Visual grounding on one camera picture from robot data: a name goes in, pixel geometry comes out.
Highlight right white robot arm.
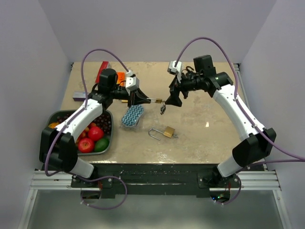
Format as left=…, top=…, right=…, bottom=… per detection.
left=165, top=55, right=276, bottom=187

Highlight red apple front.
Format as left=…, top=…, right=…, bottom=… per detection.
left=78, top=138, right=95, bottom=154

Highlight red apple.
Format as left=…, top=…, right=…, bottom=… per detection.
left=78, top=138, right=95, bottom=154
left=87, top=126, right=104, bottom=142

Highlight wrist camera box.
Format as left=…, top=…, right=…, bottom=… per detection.
left=167, top=61, right=183, bottom=83
left=125, top=70, right=140, bottom=92

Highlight brass padlock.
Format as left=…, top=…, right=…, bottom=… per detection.
left=147, top=98, right=163, bottom=104
left=148, top=126, right=178, bottom=140

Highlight purple white toothpaste box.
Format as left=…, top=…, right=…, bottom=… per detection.
left=72, top=91, right=90, bottom=102

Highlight blue zigzag sponge pack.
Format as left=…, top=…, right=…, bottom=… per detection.
left=121, top=105, right=144, bottom=131

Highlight grey fruit tray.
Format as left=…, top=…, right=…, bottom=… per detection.
left=47, top=110, right=113, bottom=156

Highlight small red fruits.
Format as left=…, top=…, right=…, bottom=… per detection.
left=75, top=122, right=96, bottom=144

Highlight dark grape bunch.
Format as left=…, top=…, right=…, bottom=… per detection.
left=56, top=112, right=112, bottom=132

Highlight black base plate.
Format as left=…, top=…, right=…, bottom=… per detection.
left=40, top=163, right=265, bottom=199

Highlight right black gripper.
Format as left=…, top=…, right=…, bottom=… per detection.
left=165, top=70, right=203, bottom=107

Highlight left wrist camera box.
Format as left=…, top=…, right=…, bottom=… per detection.
left=125, top=70, right=140, bottom=92

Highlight orange razor package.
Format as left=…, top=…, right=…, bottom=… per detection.
left=117, top=72, right=125, bottom=84

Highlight astronaut keychain with keys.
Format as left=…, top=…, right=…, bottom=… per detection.
left=160, top=101, right=166, bottom=115

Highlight red apple back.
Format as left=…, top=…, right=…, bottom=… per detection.
left=87, top=126, right=104, bottom=142

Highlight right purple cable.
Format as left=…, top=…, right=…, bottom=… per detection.
left=175, top=37, right=305, bottom=205

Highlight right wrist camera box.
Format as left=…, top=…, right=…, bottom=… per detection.
left=167, top=61, right=183, bottom=83

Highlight green avocado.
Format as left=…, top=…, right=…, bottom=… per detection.
left=94, top=138, right=109, bottom=152

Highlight aluminium rail frame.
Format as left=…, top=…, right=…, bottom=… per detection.
left=18, top=62, right=293, bottom=229

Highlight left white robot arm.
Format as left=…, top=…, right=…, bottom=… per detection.
left=39, top=68, right=151, bottom=187

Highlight red box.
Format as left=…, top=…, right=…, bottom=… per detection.
left=95, top=61, right=110, bottom=83

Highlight orange flower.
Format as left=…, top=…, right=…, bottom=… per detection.
left=48, top=122, right=60, bottom=129

